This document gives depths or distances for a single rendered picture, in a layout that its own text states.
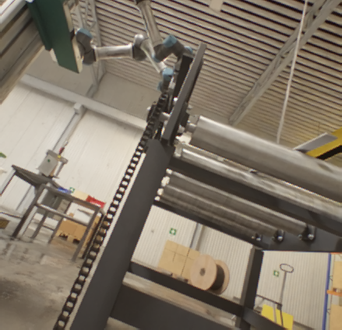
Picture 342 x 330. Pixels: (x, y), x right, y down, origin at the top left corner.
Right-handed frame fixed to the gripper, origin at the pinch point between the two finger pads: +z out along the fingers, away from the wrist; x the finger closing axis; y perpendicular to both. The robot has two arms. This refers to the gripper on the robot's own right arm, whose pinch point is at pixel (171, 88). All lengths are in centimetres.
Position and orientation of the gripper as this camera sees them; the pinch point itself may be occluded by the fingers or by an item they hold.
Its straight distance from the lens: 143.8
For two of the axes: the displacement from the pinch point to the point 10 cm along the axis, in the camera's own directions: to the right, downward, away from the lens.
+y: -9.3, -3.6, 0.2
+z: -3.5, 8.6, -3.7
